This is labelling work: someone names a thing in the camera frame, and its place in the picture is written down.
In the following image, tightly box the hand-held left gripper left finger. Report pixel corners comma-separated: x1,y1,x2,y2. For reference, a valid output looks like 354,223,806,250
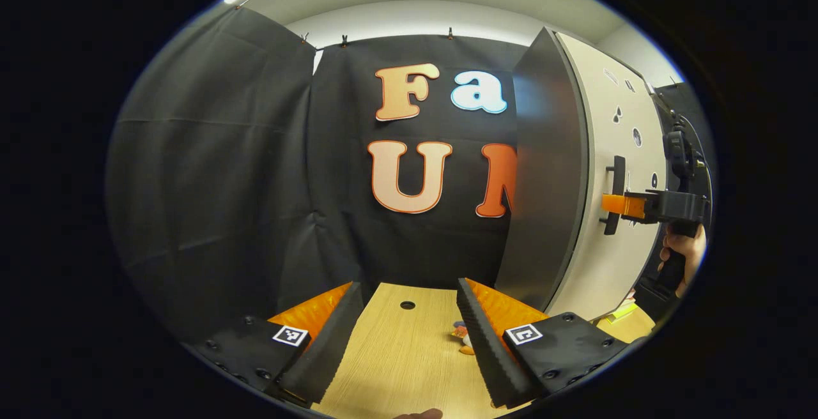
185,282,365,407

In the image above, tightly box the cream cabinet door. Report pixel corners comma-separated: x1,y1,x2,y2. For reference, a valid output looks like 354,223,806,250
555,31,670,321

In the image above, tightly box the yellow green object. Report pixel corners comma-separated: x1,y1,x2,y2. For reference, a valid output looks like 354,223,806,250
598,302,640,325

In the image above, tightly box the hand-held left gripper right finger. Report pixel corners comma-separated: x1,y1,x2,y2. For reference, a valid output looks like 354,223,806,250
456,277,630,409

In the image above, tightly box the black backdrop cloth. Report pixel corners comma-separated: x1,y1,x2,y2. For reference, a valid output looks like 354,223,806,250
105,5,710,346

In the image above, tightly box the black door handle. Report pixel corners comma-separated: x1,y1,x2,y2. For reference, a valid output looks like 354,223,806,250
599,156,627,236

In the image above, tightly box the penguin plush toy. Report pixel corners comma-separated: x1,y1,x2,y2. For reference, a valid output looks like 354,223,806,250
449,321,477,356

